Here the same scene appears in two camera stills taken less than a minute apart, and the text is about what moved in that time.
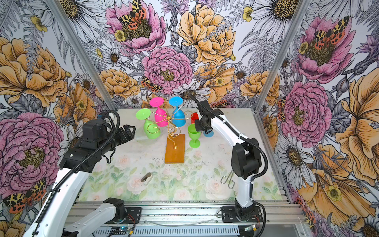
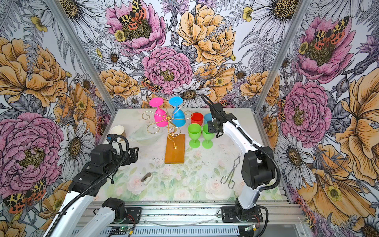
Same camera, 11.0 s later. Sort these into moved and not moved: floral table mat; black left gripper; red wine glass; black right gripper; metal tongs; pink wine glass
Moved: black left gripper; black right gripper
Not moved: metal tongs; red wine glass; floral table mat; pink wine glass
